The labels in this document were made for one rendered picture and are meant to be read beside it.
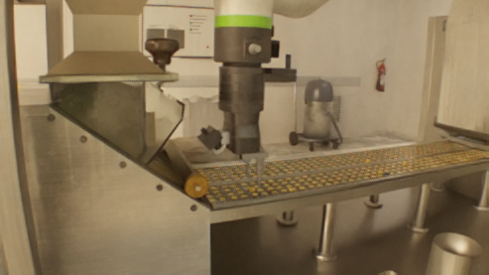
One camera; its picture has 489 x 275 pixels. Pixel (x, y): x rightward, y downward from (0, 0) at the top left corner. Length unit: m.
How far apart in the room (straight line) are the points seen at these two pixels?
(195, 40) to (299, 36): 1.50
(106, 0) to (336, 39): 4.92
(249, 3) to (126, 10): 0.17
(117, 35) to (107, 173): 0.19
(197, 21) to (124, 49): 3.90
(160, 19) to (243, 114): 3.81
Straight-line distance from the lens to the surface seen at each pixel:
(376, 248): 0.77
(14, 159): 0.39
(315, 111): 4.48
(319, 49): 5.12
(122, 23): 0.50
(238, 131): 0.52
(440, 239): 0.68
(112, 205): 0.48
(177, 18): 4.33
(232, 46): 0.51
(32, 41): 4.35
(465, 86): 1.06
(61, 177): 0.47
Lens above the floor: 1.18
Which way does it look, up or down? 11 degrees down
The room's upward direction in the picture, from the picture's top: 1 degrees clockwise
